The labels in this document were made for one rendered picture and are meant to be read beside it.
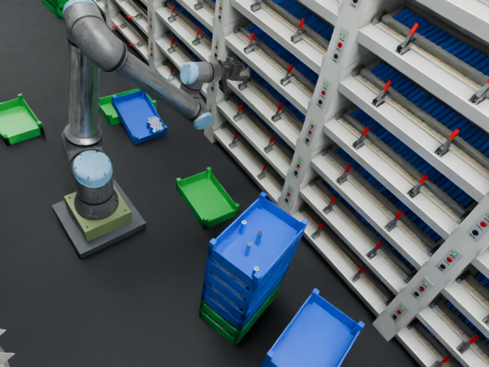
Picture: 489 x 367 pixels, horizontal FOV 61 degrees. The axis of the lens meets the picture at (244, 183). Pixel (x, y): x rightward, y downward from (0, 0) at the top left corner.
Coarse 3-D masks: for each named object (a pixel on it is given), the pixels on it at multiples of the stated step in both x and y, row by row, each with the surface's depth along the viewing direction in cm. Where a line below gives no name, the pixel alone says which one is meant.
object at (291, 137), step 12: (240, 60) 213; (228, 84) 209; (252, 84) 204; (240, 96) 204; (252, 96) 199; (264, 96) 199; (252, 108) 200; (264, 108) 194; (276, 108) 194; (264, 120) 195; (276, 132) 191; (288, 132) 186; (288, 144) 187
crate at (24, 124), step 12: (0, 108) 237; (12, 108) 241; (24, 108) 242; (0, 120) 233; (12, 120) 234; (24, 120) 236; (36, 120) 232; (0, 132) 220; (12, 132) 228; (24, 132) 223; (36, 132) 227
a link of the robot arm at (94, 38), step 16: (80, 32) 129; (96, 32) 129; (80, 48) 132; (96, 48) 130; (112, 48) 131; (96, 64) 134; (112, 64) 134; (128, 64) 139; (144, 64) 146; (128, 80) 145; (144, 80) 146; (160, 80) 152; (160, 96) 156; (176, 96) 160; (192, 112) 170; (208, 112) 175
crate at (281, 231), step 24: (264, 192) 150; (240, 216) 145; (264, 216) 153; (288, 216) 149; (216, 240) 134; (240, 240) 144; (264, 240) 146; (288, 240) 147; (240, 264) 138; (264, 264) 139
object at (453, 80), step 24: (360, 24) 131; (384, 24) 131; (408, 24) 130; (432, 24) 128; (456, 24) 124; (384, 48) 128; (408, 48) 125; (432, 48) 122; (456, 48) 122; (480, 48) 120; (408, 72) 125; (432, 72) 120; (456, 72) 119; (480, 72) 115; (456, 96) 115; (480, 96) 111; (480, 120) 112
